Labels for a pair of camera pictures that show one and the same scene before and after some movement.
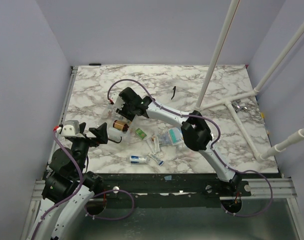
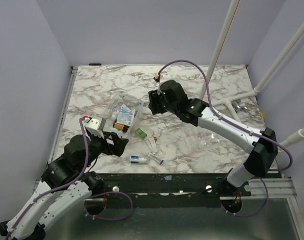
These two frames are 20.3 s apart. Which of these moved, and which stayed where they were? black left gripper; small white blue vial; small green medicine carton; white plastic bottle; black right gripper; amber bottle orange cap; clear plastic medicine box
Moved: white plastic bottle; black right gripper; black left gripper
Stayed: clear plastic medicine box; small green medicine carton; amber bottle orange cap; small white blue vial
